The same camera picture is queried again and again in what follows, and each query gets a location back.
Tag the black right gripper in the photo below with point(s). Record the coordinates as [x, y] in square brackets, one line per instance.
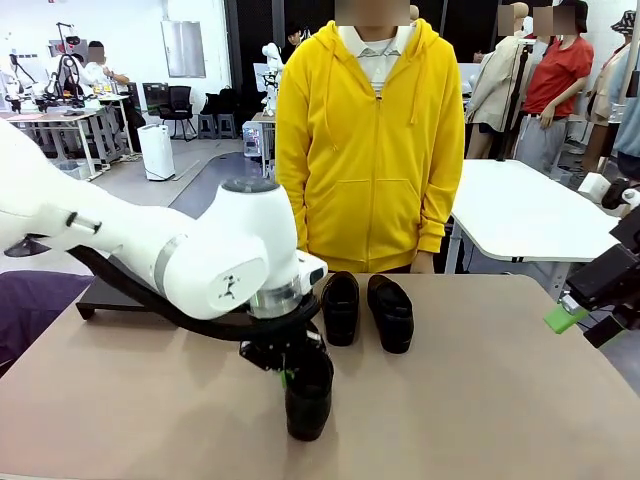
[610, 275]

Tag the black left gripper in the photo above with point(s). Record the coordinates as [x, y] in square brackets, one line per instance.
[277, 350]

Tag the black leather shoe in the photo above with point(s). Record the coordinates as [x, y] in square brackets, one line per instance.
[307, 410]
[392, 315]
[340, 310]

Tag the small desktop robot arm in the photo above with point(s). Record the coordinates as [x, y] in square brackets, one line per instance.
[12, 75]
[67, 65]

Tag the person's left forearm yellow sleeve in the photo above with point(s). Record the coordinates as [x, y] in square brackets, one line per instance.
[440, 215]

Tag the person's right forearm yellow sleeve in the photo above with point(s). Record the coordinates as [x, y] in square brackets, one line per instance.
[292, 180]

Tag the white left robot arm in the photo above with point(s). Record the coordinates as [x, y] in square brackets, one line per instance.
[150, 240]

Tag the black shoe stand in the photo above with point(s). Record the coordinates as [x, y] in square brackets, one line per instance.
[110, 300]

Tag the person's left hand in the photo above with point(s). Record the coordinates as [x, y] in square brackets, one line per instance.
[424, 262]

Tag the white octagonal table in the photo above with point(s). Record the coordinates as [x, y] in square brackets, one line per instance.
[525, 210]

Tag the mannequin in blue shirt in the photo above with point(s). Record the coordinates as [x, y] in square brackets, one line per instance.
[630, 110]

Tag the lit computer case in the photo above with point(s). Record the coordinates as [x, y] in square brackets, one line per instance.
[252, 140]

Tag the mannequin with bucket hat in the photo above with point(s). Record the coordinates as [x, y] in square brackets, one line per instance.
[607, 85]

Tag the person in yellow hoodie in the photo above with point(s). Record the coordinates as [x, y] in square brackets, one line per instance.
[370, 150]

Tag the mannequin in red t-shirt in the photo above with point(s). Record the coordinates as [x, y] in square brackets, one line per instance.
[555, 75]

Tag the mannequin in beige coat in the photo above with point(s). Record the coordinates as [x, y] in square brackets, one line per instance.
[500, 85]

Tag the grey stool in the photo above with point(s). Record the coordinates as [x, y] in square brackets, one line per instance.
[206, 125]
[226, 125]

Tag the white air purifier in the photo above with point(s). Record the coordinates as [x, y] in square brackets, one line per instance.
[156, 152]

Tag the purple cloth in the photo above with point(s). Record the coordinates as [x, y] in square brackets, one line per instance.
[35, 310]

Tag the black bag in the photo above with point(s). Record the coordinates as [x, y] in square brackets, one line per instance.
[222, 102]

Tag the black office chair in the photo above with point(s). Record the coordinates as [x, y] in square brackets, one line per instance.
[179, 102]

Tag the clear plastic storage bin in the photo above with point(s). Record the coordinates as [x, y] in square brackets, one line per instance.
[75, 167]

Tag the black monitor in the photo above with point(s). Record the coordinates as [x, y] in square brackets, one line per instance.
[155, 97]

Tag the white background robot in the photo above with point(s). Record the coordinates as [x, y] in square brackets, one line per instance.
[272, 52]

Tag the white lab desk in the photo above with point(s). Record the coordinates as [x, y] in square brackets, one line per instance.
[75, 117]

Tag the background person in black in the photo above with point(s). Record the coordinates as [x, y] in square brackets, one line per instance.
[299, 40]

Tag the seated person white shirt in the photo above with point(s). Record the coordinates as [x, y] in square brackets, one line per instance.
[97, 70]

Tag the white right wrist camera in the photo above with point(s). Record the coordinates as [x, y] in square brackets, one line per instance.
[595, 187]

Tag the black tripod with camera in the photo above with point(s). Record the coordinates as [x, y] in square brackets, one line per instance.
[517, 90]

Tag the grey wall panel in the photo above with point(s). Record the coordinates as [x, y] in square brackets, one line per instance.
[183, 50]

